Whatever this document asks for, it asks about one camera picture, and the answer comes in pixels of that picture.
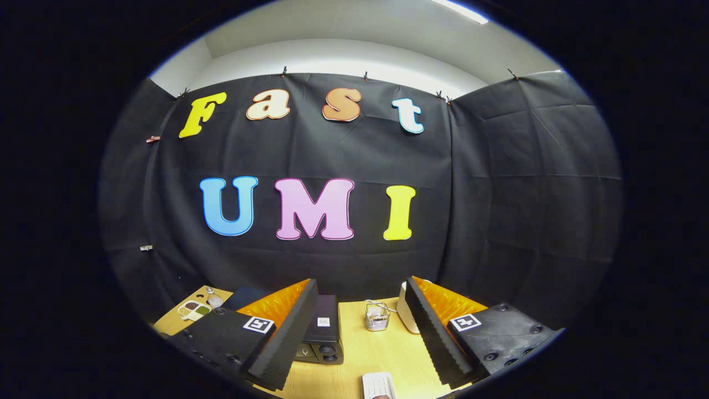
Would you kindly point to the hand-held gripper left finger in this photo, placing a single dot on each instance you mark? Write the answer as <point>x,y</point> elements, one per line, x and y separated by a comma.
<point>288,338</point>

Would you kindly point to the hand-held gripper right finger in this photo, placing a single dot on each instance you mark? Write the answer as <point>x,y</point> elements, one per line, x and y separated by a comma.
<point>431,338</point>

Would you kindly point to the black toaster oven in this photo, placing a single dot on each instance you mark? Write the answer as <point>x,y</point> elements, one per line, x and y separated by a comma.
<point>325,335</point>

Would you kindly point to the cream white toaster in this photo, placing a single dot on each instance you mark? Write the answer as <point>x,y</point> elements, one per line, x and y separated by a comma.
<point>409,310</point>

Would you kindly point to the small white ribbed dish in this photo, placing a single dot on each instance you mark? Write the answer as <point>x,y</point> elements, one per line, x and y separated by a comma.
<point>378,384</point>

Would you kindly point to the white divided bean dish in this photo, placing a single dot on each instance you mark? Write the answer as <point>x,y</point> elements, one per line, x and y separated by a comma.
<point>194,310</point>

